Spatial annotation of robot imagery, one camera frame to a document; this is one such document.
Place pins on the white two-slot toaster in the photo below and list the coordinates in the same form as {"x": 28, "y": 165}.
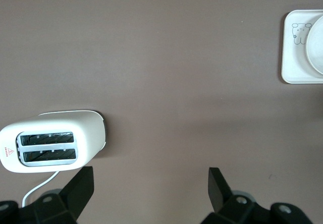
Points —
{"x": 85, "y": 133}

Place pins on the round white plate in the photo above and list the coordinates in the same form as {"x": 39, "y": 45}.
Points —
{"x": 316, "y": 47}

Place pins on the white tray with bear print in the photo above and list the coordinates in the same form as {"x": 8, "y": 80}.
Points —
{"x": 294, "y": 62}

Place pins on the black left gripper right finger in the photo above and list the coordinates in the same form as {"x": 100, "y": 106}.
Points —
{"x": 218, "y": 191}

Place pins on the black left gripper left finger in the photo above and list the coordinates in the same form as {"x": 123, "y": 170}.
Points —
{"x": 75, "y": 191}

